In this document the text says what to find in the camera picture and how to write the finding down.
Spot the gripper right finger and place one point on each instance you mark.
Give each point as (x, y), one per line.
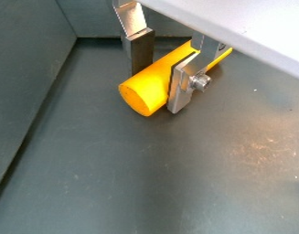
(189, 75)

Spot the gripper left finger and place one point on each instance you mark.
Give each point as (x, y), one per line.
(137, 35)

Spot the yellow oval cylinder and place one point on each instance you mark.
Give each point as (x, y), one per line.
(145, 91)

